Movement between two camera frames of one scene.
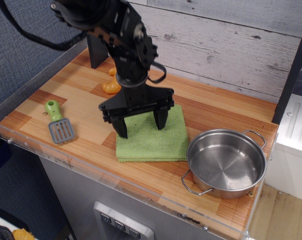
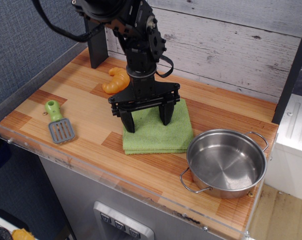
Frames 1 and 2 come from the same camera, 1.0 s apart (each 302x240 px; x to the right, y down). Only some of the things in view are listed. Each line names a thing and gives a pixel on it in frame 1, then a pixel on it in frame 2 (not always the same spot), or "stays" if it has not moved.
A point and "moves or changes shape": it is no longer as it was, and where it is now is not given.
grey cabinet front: [77, 191] stays
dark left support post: [98, 53] stays
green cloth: [146, 142] moves or changes shape
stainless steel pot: [230, 163] stays
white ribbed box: [293, 137] stays
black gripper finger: [120, 126] to [127, 119]
